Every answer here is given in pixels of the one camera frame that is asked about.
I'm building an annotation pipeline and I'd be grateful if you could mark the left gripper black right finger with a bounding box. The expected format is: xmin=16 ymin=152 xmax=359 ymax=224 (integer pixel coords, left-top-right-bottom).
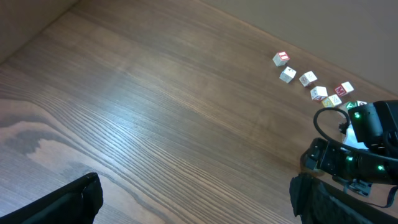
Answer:
xmin=289 ymin=173 xmax=397 ymax=224

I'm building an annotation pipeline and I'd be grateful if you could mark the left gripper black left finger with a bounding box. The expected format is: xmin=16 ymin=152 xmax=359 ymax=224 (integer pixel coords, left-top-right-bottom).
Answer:
xmin=1 ymin=172 xmax=103 ymax=224

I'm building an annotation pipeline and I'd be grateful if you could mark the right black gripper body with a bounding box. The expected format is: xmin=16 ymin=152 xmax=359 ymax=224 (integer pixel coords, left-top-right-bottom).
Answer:
xmin=303 ymin=138 xmax=389 ymax=184

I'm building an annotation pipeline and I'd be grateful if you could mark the plain white wooden block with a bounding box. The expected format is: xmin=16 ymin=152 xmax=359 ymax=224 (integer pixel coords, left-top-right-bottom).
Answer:
xmin=279 ymin=67 xmax=297 ymax=83

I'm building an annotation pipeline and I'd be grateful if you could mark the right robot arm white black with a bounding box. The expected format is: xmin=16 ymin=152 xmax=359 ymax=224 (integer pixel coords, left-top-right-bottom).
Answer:
xmin=300 ymin=100 xmax=397 ymax=185

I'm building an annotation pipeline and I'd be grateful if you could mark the white block yellow side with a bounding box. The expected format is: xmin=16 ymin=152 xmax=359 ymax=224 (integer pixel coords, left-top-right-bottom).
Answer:
xmin=322 ymin=94 xmax=342 ymax=108

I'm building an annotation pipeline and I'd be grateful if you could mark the green Z letter block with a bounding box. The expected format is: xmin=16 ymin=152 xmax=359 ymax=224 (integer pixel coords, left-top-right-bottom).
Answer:
xmin=340 ymin=101 xmax=358 ymax=113

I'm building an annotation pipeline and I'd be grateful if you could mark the white block red A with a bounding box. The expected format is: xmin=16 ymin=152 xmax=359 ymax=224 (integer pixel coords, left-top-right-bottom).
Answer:
xmin=310 ymin=86 xmax=328 ymax=101

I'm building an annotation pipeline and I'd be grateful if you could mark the white block dark picture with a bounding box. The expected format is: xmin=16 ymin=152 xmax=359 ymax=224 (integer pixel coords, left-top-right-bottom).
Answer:
xmin=356 ymin=100 xmax=367 ymax=106

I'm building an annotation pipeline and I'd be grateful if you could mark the red M letter block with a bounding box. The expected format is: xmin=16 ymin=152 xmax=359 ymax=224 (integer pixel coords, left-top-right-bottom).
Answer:
xmin=335 ymin=82 xmax=354 ymax=97

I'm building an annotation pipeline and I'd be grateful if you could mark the white block red side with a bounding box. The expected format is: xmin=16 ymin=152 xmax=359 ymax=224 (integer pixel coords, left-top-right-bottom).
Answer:
xmin=299 ymin=71 xmax=317 ymax=87

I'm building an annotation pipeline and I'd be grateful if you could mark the red I letter block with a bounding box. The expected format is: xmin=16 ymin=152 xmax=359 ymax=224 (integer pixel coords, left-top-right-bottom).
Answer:
xmin=272 ymin=52 xmax=290 ymax=67

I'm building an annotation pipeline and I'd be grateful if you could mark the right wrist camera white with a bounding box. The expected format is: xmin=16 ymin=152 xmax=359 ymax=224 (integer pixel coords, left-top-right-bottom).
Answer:
xmin=342 ymin=124 xmax=369 ymax=150

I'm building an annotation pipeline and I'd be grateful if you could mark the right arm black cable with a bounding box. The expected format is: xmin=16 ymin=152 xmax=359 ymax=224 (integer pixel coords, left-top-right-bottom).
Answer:
xmin=312 ymin=107 xmax=398 ymax=164

